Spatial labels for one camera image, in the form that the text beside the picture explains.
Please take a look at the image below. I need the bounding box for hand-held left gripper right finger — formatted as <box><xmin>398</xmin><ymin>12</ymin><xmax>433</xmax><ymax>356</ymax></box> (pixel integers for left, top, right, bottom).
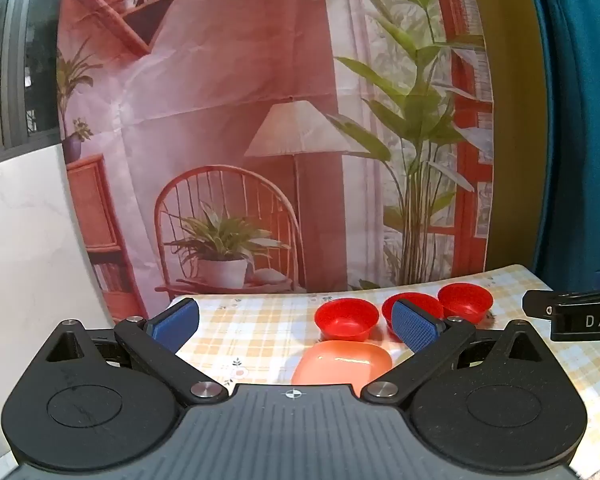
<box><xmin>362</xmin><ymin>298</ymin><xmax>556</xmax><ymax>406</ymax></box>

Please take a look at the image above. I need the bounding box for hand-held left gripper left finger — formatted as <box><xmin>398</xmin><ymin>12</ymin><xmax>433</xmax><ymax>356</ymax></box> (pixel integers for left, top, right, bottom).
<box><xmin>42</xmin><ymin>297</ymin><xmax>229</xmax><ymax>406</ymax></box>

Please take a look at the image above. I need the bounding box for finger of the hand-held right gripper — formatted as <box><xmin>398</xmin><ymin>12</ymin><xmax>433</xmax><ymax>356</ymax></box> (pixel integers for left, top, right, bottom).
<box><xmin>522</xmin><ymin>287</ymin><xmax>600</xmax><ymax>319</ymax></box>
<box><xmin>550</xmin><ymin>302</ymin><xmax>600</xmax><ymax>342</ymax></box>

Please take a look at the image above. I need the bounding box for red plastic bowl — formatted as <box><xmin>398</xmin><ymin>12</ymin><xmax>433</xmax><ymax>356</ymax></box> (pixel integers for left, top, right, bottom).
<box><xmin>314</xmin><ymin>298</ymin><xmax>380</xmax><ymax>342</ymax></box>
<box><xmin>382</xmin><ymin>292</ymin><xmax>446</xmax><ymax>344</ymax></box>
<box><xmin>437</xmin><ymin>283</ymin><xmax>495</xmax><ymax>325</ymax></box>

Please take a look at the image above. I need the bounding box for orange rectangular plate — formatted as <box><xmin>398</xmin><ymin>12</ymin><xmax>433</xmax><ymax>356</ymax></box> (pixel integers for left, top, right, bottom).
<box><xmin>291</xmin><ymin>340</ymin><xmax>394</xmax><ymax>386</ymax></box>

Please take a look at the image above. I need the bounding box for yellow checked tablecloth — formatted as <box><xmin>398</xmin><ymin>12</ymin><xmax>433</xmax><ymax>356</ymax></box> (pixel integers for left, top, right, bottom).
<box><xmin>165</xmin><ymin>263</ymin><xmax>600</xmax><ymax>480</ymax></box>

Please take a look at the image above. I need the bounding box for teal curtain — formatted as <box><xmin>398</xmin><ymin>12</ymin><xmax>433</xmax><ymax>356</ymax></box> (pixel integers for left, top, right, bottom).
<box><xmin>524</xmin><ymin>0</ymin><xmax>600</xmax><ymax>292</ymax></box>

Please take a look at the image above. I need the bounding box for printed room scene wall cloth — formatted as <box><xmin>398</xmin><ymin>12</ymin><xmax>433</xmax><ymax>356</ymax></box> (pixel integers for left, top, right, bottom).
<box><xmin>56</xmin><ymin>0</ymin><xmax>496</xmax><ymax>324</ymax></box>

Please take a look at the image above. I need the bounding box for dark window frame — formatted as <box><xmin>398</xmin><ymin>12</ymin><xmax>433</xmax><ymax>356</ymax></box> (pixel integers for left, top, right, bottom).
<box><xmin>0</xmin><ymin>0</ymin><xmax>69</xmax><ymax>167</ymax></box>

